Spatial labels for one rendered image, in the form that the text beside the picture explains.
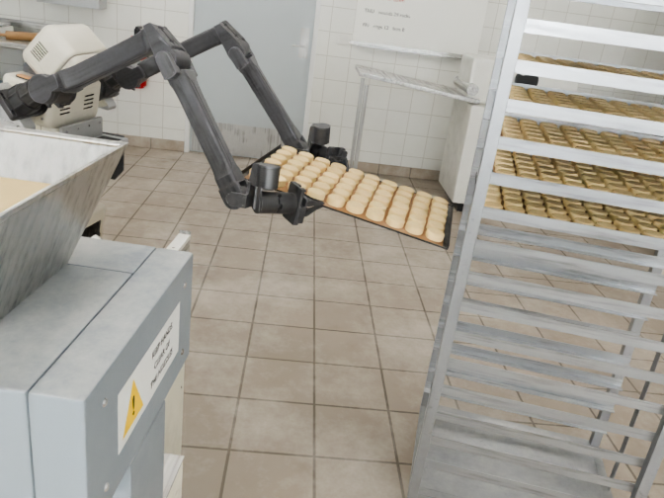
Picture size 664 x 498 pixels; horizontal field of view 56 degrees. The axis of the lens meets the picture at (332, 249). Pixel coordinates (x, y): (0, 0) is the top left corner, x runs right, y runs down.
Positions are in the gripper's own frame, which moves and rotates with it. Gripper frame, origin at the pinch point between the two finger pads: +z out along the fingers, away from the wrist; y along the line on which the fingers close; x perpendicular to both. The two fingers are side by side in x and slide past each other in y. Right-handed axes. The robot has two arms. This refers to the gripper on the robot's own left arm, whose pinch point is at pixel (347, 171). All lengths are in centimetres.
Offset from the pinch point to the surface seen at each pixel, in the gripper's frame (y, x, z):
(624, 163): -34, -19, 77
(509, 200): -14, -14, 54
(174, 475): 14, 90, 93
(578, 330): 11, -24, 82
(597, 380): 45, -73, 71
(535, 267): 13, -49, 47
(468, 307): 15, -4, 61
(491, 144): -29, 5, 57
